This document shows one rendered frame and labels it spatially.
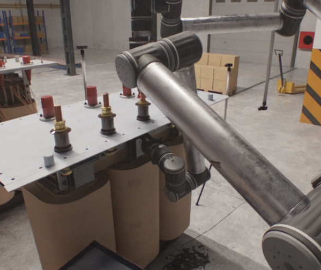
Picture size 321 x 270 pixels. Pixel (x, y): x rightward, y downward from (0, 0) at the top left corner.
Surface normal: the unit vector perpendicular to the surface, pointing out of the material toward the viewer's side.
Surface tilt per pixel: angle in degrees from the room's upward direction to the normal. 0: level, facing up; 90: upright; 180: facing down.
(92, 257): 0
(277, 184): 35
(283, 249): 98
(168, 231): 90
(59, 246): 90
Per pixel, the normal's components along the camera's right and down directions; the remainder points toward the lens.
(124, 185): 0.05, 0.38
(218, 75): -0.59, 0.30
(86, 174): 0.77, 0.24
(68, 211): 0.34, 0.36
